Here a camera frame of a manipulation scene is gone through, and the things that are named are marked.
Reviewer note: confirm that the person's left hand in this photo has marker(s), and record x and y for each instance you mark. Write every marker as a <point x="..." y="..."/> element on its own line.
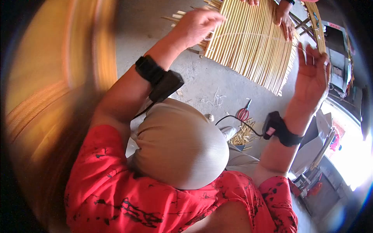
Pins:
<point x="195" y="26"/>

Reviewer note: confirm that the person's right hand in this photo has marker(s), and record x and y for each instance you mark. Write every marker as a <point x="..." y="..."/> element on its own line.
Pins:
<point x="310" y="84"/>

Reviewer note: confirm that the person's left fingers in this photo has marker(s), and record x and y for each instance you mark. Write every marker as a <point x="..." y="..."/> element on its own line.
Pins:
<point x="214" y="19"/>

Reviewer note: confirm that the person's right fingers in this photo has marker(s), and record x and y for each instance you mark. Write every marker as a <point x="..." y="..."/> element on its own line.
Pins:
<point x="313" y="58"/>

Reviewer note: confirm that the grey metal machine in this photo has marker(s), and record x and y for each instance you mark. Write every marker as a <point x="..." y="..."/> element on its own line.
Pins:
<point x="338" y="58"/>

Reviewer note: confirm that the narrow bamboo slat mat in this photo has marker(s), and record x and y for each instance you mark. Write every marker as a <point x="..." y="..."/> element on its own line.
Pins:
<point x="317" y="29"/>

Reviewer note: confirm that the woven bamboo slat mat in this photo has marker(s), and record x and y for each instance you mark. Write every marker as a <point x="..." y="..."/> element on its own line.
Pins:
<point x="250" y="43"/>

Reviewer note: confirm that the black wrist band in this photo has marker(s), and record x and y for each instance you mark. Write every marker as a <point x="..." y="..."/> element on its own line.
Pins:
<point x="148" y="70"/>
<point x="287" y="137"/>

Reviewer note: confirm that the grey cardboard sheets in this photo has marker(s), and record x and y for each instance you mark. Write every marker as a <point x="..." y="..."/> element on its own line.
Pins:
<point x="313" y="145"/>

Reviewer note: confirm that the small white round object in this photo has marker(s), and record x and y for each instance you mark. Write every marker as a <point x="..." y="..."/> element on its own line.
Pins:
<point x="209" y="117"/>

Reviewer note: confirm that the pile of short bamboo pieces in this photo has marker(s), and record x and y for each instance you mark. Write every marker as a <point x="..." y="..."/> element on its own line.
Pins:
<point x="242" y="136"/>

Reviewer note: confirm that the large yellow woven mat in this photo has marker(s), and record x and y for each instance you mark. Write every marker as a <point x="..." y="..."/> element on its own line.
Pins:
<point x="43" y="72"/>

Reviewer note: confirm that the person's body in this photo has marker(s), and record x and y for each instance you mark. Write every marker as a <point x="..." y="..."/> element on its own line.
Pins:
<point x="116" y="189"/>

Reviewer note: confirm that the crossed wooden frame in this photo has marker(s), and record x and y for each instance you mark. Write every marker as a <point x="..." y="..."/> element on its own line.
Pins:
<point x="303" y="25"/>

